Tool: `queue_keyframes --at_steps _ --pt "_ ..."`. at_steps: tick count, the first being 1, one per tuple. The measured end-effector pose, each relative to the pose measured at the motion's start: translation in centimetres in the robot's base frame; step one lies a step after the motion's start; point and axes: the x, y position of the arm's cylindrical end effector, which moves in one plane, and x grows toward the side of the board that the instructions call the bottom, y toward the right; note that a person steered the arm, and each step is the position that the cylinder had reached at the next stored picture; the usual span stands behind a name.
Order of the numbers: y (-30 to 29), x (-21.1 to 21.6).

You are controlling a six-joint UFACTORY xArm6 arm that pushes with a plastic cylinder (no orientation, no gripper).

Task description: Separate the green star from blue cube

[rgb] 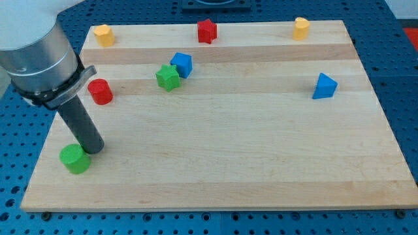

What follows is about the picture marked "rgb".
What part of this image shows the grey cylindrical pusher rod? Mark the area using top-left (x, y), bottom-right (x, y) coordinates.
top-left (57, 95), bottom-right (105, 154)

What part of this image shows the black clamp ring with lever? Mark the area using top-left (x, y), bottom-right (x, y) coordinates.
top-left (11, 56), bottom-right (97, 110)

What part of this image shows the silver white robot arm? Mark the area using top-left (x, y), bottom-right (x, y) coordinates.
top-left (1, 0), bottom-right (105, 154)

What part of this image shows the green star block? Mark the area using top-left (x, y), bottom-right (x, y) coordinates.
top-left (155, 65), bottom-right (180, 92)

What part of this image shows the blue cube block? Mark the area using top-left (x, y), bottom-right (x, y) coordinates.
top-left (170, 52), bottom-right (193, 78)

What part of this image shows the red star block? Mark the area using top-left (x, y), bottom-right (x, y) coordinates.
top-left (197, 18), bottom-right (217, 44)

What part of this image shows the red cylinder block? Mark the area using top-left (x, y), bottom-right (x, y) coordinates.
top-left (88, 78), bottom-right (114, 105)

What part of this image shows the green cylinder block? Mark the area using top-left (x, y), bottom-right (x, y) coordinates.
top-left (59, 144), bottom-right (91, 174)

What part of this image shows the yellow hexagon block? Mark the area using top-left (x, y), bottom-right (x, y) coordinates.
top-left (93, 24), bottom-right (115, 47)

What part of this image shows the wooden board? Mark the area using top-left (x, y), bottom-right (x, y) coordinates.
top-left (21, 20), bottom-right (417, 212)

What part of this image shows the yellow heart block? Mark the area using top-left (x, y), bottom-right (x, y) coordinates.
top-left (293, 17), bottom-right (310, 40)

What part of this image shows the blue triangle block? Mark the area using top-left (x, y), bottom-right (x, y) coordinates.
top-left (312, 73), bottom-right (338, 99)

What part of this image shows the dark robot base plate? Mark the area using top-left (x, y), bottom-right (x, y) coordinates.
top-left (179, 0), bottom-right (252, 12)

